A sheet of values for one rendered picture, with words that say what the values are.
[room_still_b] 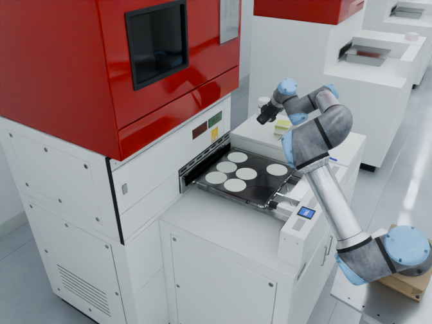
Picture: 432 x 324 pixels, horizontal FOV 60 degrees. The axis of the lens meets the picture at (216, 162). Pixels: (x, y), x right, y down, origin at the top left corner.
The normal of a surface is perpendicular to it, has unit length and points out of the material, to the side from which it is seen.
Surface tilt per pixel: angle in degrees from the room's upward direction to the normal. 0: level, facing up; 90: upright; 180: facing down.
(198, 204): 0
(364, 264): 59
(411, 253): 38
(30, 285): 0
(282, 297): 90
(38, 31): 90
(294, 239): 90
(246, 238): 0
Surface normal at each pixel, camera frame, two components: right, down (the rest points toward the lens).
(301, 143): -0.33, 0.00
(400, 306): 0.00, -0.85
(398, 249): -0.34, -0.39
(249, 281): -0.53, 0.45
